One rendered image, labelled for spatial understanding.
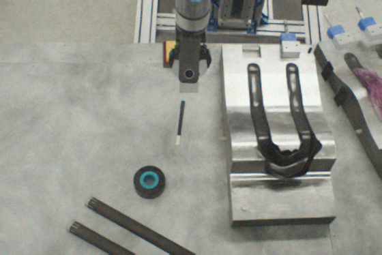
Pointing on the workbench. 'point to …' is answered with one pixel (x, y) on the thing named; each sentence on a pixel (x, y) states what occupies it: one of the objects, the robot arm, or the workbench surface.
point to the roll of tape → (151, 191)
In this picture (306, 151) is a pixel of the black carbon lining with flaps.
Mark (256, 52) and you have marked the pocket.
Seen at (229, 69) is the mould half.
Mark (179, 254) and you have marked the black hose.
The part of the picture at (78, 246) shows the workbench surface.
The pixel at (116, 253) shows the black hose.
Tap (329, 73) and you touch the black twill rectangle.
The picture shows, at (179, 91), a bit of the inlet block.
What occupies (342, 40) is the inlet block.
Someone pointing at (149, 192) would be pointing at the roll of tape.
